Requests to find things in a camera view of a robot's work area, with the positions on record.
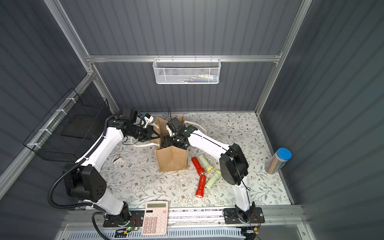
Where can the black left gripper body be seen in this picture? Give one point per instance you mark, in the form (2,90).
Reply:
(150,132)

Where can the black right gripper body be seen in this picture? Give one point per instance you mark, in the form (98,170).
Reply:
(179,141)

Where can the brown paper tote bag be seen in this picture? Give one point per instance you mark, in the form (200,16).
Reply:
(169,159)

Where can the red flashlight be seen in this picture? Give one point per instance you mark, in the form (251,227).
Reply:
(199,168)
(201,187)

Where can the green flashlight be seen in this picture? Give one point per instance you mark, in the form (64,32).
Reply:
(205,163)
(214,178)

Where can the red flashlight bottom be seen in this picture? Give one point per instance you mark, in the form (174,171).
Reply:
(201,187)

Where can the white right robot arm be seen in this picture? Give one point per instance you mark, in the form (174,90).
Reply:
(233,164)

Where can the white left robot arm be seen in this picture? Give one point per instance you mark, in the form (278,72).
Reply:
(83,180)

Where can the markers in white basket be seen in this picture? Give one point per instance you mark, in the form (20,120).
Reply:
(210,79)

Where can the pink calculator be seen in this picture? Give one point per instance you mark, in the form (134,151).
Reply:
(155,222)

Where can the blue-lidded cylinder container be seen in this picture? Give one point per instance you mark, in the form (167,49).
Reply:
(280,157)

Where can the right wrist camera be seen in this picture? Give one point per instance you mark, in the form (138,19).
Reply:
(176,128)

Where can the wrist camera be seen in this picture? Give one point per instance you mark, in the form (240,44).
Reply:
(176,128)
(133,117)

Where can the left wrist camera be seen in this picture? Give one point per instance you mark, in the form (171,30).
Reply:
(133,117)

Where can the white wire mesh basket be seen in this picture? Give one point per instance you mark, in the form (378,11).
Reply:
(169,72)

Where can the black wire basket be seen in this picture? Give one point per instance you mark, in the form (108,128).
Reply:
(70,129)

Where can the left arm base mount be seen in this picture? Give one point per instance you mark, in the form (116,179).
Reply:
(135,220)

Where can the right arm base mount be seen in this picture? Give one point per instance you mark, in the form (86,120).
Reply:
(236,216)

